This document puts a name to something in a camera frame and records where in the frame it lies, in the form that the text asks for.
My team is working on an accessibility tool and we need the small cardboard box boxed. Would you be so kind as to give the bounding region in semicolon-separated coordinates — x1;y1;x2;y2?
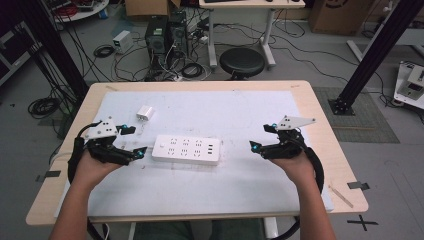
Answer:
124;0;182;18

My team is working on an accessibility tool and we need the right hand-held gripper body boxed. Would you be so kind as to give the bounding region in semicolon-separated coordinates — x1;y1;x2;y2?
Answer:
261;115;317;161

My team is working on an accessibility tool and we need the wooden table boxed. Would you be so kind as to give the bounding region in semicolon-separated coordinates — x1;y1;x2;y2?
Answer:
25;79;370;227

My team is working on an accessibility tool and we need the thin wooden stick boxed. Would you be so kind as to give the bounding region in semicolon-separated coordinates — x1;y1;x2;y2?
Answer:
327;184;355;209

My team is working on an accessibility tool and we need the white table leg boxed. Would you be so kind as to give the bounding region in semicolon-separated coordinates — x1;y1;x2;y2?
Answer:
262;216;280;240

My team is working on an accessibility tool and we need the black computer tower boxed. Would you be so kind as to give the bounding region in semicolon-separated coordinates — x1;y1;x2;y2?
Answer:
144;15;170;72
167;10;190;58

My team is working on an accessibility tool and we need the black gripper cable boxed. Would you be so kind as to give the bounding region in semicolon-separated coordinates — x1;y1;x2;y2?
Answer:
272;146;325;240
67;121;103;185

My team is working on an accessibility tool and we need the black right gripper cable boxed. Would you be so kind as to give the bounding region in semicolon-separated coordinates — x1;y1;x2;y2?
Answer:
272;146;325;240

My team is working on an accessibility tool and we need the black metal stand post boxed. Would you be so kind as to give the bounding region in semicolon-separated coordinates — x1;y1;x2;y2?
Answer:
327;0;424;116
13;0;90;102

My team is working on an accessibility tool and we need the person's left hand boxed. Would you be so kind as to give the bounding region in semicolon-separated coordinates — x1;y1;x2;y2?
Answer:
71;149;125;192

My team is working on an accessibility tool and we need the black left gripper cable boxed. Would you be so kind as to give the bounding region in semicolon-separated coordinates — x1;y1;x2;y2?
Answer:
67;121;103;185

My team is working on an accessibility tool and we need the large cardboard box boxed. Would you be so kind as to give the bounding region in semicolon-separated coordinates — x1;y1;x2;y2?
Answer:
307;0;376;37

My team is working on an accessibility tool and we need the round white table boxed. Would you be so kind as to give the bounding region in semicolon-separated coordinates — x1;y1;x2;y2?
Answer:
42;0;111;24

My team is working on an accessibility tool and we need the white power supply box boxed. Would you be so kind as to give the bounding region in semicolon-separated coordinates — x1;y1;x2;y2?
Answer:
112;29;135;55

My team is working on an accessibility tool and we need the coiled black cable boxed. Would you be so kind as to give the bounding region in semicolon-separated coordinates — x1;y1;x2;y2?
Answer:
92;44;116;59
27;97;62;120
180;62;205;80

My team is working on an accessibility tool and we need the grey floor mat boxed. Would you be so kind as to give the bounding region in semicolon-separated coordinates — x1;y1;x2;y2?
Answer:
312;86;401;145

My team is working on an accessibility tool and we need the white power strip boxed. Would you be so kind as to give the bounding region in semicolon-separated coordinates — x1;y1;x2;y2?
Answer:
151;134;222;167

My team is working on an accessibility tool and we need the grey metal rack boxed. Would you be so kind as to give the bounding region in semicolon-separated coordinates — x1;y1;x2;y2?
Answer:
0;21;42;88

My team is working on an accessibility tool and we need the white device on floor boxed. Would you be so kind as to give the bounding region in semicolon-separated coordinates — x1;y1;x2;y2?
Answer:
392;60;424;111

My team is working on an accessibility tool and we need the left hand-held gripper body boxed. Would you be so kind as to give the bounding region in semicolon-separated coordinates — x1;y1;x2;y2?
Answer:
84;116;135;167

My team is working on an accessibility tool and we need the white table mat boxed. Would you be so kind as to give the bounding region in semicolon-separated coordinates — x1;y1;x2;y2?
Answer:
54;90;335;218

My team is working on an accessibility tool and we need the person's right hand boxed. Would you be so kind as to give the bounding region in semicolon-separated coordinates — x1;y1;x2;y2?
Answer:
269;151;317;192

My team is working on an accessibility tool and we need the white charger plug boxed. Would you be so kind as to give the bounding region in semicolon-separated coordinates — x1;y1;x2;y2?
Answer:
135;104;156;123

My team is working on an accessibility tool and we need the black round stool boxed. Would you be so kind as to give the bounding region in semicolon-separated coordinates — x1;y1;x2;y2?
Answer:
218;47;266;81

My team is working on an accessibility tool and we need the black tape strip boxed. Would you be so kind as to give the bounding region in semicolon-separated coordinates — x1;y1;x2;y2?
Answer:
346;181;371;191
35;170;62;183

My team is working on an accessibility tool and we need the white desk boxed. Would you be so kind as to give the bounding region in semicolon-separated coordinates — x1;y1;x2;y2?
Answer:
198;0;306;70

